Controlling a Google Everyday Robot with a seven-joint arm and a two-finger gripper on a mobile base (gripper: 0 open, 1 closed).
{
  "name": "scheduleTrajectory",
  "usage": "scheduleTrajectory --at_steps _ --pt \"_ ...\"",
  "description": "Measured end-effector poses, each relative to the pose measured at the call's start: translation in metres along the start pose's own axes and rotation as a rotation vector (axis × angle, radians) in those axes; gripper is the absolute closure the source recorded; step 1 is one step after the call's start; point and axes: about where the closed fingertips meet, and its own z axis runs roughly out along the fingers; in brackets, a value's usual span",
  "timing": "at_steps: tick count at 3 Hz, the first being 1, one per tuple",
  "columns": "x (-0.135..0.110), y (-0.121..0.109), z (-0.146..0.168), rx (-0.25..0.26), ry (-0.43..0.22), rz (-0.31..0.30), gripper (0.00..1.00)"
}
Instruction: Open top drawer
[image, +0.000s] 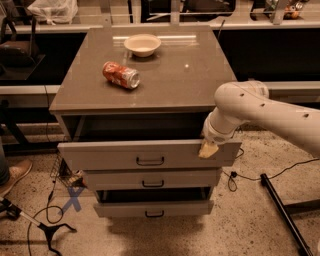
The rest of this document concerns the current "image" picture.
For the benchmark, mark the white plastic bag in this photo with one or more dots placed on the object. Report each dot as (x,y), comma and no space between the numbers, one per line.
(54,11)

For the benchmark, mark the blue tape cross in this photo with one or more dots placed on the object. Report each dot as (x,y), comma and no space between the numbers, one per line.
(73,201)

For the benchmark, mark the wire basket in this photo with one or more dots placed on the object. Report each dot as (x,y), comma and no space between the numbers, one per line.
(61,172)

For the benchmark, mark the black metal leg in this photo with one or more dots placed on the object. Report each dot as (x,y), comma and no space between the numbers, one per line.
(286,211)

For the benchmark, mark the grey bottom drawer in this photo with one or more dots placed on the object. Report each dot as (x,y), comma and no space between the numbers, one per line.
(153,203)

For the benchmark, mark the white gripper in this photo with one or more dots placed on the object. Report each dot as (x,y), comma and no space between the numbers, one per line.
(216,136)

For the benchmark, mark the red soda can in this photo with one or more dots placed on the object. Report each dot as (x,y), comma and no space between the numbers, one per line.
(121,75)

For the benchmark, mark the cream paper bowl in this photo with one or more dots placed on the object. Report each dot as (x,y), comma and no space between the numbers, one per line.
(142,45)

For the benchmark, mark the grey drawer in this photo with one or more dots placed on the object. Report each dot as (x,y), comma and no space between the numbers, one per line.
(151,179)
(153,203)
(142,141)

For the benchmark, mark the black chair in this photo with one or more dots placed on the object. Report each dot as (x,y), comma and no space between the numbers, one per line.
(18,58)

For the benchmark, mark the grey drawer cabinet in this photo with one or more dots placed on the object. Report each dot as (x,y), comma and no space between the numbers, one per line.
(180,77)

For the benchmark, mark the brown shoe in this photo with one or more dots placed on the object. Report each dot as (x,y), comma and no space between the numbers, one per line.
(11,175)

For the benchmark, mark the grey top drawer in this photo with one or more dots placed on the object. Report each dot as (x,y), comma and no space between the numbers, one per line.
(142,141)

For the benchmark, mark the black tripod stand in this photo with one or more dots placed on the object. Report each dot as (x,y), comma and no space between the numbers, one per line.
(15,212)

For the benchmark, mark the grey middle drawer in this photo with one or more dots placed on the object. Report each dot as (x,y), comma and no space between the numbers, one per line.
(151,179)

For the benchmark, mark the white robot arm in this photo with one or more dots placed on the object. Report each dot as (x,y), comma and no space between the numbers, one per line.
(237,103)

